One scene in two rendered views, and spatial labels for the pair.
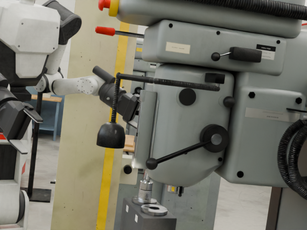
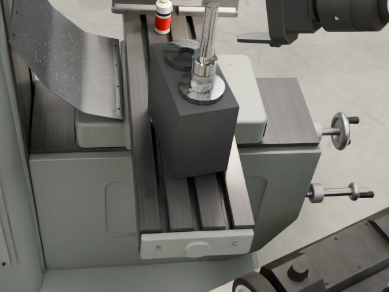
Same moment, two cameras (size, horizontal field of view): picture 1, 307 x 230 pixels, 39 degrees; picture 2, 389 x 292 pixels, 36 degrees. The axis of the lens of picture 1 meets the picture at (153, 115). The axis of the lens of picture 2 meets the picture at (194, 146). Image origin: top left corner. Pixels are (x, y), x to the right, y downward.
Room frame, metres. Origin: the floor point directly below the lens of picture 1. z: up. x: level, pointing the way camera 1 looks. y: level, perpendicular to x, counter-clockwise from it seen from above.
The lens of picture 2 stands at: (2.40, -0.02, 1.90)
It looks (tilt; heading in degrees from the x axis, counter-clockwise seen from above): 47 degrees down; 179
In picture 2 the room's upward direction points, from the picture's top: 8 degrees clockwise
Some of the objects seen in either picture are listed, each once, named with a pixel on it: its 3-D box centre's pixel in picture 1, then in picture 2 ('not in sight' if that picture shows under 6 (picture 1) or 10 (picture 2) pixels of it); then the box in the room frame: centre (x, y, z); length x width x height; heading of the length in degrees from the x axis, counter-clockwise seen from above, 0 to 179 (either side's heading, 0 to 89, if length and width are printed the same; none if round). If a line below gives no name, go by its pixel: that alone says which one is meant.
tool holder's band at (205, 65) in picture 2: (146, 182); (204, 59); (1.53, -0.01, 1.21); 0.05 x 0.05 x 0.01
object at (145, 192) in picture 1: (145, 191); (202, 72); (1.53, -0.01, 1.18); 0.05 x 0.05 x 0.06
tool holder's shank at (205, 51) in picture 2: (148, 165); (208, 32); (1.53, -0.01, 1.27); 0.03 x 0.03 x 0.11
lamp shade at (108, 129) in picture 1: (111, 133); not in sight; (1.11, 0.10, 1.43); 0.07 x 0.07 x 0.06
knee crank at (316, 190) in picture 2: not in sight; (340, 192); (1.23, 0.46, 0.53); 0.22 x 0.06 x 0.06; 102
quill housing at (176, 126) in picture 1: (185, 124); not in sight; (1.19, -0.09, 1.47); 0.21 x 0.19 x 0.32; 12
